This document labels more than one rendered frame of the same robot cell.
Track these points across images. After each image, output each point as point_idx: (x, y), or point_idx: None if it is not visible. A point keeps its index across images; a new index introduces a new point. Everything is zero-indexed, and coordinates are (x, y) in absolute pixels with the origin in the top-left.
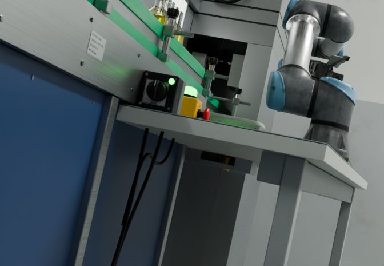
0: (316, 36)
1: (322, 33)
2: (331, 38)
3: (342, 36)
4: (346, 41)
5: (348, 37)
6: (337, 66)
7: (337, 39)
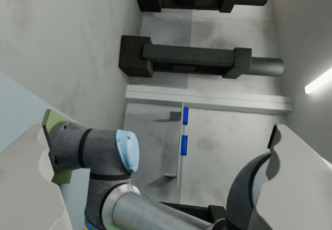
0: (211, 225)
1: (226, 217)
2: (228, 200)
3: (237, 174)
4: (257, 164)
5: (251, 160)
6: (257, 198)
7: (233, 184)
